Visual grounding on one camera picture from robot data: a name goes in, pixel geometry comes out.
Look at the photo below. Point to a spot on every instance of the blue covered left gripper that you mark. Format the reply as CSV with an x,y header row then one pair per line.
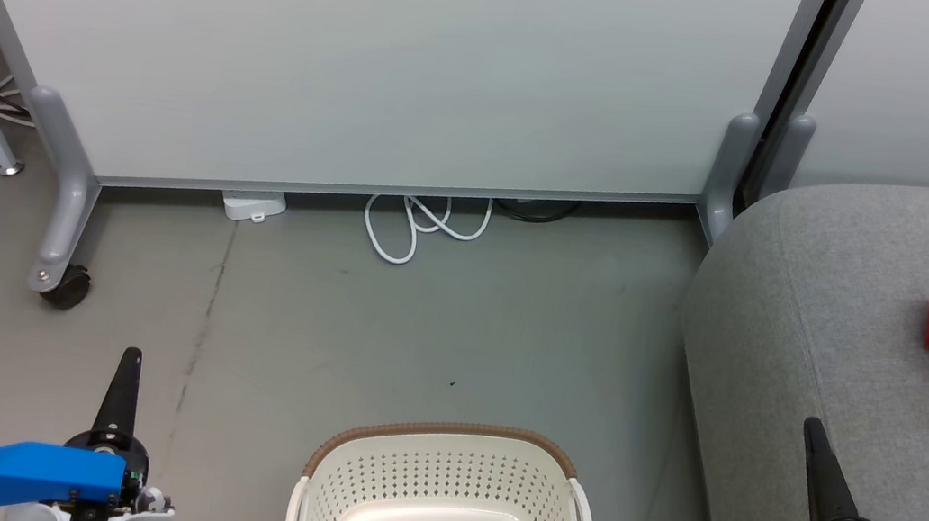
x,y
35,473

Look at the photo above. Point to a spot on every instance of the cream perforated laundry basket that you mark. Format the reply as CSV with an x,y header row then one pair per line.
x,y
443,476

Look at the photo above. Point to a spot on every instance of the black caster wheel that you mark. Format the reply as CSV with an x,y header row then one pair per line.
x,y
68,288

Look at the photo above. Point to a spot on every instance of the grey fabric sofa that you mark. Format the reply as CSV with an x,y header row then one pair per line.
x,y
831,303

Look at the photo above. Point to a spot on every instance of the white plastic floor box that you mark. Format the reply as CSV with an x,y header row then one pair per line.
x,y
252,205

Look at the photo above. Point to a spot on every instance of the wide white partition panel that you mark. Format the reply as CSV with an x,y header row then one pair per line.
x,y
366,56

